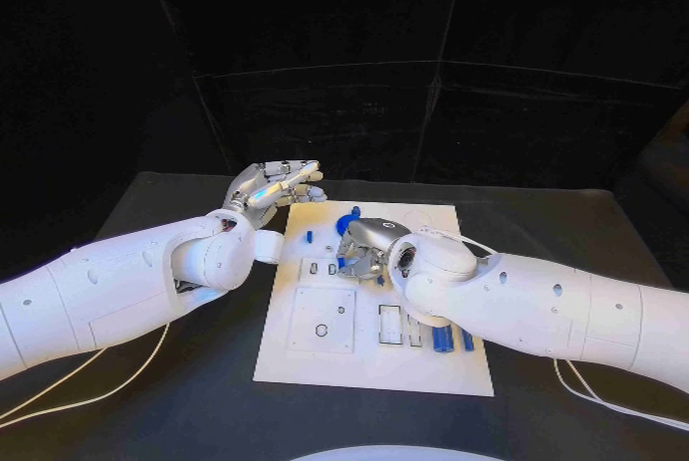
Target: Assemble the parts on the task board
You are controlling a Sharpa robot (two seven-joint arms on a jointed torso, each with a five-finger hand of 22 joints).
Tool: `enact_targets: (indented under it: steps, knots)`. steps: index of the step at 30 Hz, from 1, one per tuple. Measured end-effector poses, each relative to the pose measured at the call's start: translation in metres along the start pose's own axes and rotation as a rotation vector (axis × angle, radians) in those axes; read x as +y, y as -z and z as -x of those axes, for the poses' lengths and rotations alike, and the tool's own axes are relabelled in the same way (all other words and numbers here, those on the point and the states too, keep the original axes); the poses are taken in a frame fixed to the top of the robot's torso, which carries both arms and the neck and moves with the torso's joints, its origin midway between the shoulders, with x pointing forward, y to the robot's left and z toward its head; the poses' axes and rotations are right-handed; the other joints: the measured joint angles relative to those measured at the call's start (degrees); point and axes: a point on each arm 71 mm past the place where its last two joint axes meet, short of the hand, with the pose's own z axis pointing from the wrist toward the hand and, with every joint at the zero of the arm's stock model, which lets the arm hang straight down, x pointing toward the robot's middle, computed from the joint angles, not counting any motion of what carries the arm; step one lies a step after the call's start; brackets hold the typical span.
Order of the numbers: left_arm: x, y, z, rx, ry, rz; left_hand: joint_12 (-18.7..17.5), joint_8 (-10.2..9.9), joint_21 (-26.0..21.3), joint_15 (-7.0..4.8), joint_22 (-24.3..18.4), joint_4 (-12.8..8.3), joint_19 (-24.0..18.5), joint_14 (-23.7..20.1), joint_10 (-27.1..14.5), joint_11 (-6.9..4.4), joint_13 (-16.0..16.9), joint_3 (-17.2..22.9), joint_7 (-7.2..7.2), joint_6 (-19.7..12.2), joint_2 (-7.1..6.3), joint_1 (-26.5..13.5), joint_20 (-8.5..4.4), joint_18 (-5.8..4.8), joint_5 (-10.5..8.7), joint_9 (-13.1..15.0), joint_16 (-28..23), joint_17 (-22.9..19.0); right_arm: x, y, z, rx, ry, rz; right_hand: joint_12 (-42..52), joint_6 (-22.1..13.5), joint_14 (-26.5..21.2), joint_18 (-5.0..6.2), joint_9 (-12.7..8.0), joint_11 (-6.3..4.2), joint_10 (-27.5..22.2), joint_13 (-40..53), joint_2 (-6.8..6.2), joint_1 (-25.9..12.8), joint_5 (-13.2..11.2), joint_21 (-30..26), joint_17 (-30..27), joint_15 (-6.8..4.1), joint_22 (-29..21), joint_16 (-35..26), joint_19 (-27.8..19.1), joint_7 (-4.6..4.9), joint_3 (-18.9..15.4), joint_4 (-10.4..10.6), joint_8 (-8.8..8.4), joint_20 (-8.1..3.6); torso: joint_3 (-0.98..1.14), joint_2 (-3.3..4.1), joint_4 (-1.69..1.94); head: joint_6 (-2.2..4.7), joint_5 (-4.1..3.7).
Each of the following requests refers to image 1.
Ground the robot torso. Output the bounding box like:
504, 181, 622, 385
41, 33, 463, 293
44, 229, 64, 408
290, 444, 506, 461

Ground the white cable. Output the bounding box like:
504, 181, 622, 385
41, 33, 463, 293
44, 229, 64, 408
419, 226, 501, 260
553, 357, 689, 431
0, 322, 174, 429
563, 358, 689, 425
0, 347, 109, 420

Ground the thick blue cylinder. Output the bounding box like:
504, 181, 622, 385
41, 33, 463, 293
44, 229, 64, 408
432, 324, 456, 354

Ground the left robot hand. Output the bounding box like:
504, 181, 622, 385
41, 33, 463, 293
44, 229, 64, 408
221, 159, 329, 231

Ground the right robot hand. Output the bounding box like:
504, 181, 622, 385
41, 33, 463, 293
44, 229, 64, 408
335, 217, 414, 282

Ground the white task board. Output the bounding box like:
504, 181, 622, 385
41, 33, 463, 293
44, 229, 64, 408
251, 200, 496, 398

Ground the blue gear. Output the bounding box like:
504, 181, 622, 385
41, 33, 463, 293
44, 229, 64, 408
336, 213, 361, 239

